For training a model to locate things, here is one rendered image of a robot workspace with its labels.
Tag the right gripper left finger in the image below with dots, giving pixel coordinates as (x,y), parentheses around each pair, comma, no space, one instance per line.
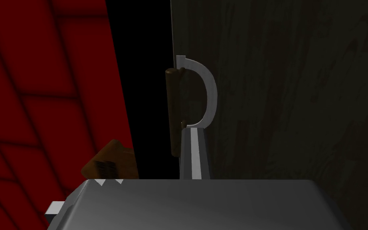
(113,159)

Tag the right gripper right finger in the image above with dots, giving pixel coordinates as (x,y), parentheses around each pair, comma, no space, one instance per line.
(195,153)

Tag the dark wooden door leaf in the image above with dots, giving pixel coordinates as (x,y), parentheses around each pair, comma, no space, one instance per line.
(292,95)

